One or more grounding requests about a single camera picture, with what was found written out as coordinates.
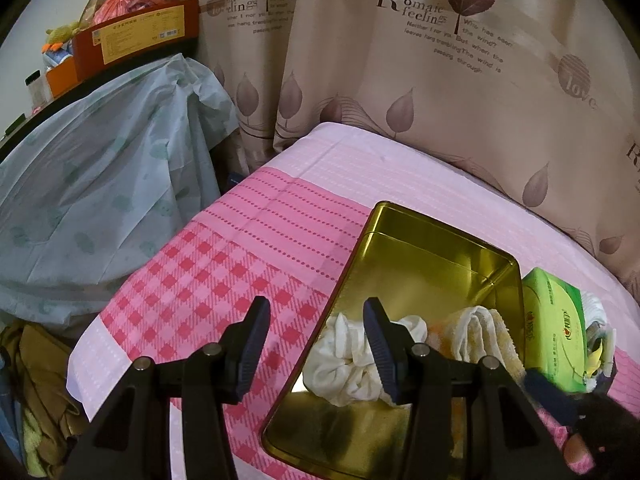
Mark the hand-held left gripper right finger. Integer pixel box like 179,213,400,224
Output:
362,297,576,480

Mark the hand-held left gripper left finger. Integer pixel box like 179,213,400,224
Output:
60,296,272,480

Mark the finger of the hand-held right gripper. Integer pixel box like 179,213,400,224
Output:
524,369,583,426

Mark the white fabric scrunchie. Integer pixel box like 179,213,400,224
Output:
305,312,428,407

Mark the pink egg-shaped makeup sponge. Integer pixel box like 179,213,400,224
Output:
564,432,597,477

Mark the dark purple fuzzy object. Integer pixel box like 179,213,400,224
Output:
575,392,640,480

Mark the yellow white towel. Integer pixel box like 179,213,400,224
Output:
427,306,526,381

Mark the gold metal tin box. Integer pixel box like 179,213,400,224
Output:
260,201,526,476

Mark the green tissue pack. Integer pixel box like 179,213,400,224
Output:
521,267,588,393

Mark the white ribbed cloth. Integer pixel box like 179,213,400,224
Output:
581,291,609,332

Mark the pink checked bedsheet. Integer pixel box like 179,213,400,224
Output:
66,121,640,480

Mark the brown clothing pile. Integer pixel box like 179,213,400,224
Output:
0,320,93,478

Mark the pale green plastic cover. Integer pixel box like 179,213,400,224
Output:
0,52,240,323

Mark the yellow-green towel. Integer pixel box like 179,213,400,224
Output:
20,405,66,478

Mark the blue checked cloth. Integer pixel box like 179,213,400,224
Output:
0,360,23,466

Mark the beige leaf-print curtain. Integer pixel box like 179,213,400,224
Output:
192,0,640,306

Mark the orange box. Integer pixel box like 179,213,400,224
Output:
46,57,78,98

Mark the clear jar with black lid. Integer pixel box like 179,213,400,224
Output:
25,71,51,106

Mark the red cardboard box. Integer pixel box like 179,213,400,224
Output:
75,0,201,83

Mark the yellow plush duck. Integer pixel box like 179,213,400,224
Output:
42,22,81,53

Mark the orange mesh bag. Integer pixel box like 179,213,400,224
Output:
92,0,166,26

